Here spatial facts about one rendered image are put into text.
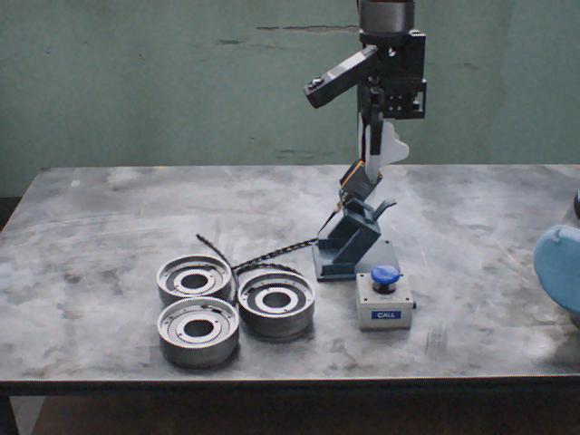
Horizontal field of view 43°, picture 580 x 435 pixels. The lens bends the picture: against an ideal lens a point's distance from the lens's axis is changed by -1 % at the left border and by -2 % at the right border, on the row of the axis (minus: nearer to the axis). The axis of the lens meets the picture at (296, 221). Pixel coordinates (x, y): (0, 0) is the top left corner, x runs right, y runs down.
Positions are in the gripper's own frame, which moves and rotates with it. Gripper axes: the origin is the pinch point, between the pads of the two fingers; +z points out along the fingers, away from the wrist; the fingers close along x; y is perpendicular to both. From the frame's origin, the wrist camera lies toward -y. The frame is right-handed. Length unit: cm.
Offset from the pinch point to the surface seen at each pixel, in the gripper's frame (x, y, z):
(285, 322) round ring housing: -15.9, -14.0, 14.3
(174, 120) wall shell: 157, -31, 38
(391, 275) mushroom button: -13.9, 0.7, 9.7
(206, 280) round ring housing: -3.6, -23.9, 14.0
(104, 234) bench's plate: 15.2, -40.0, 14.4
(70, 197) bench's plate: 29, -47, 13
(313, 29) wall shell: 148, 16, 7
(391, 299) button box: -15.0, 0.4, 12.7
